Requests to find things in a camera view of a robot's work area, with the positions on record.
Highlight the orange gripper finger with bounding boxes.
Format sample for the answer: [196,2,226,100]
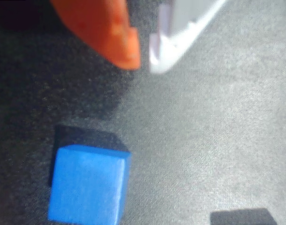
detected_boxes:
[50,0,142,70]

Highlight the black felt mat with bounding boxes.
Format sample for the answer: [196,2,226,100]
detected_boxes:
[0,0,286,225]

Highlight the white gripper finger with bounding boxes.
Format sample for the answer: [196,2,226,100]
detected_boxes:
[149,0,228,75]

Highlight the blue wooden cube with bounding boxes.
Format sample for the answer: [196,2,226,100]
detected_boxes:
[48,144,132,225]

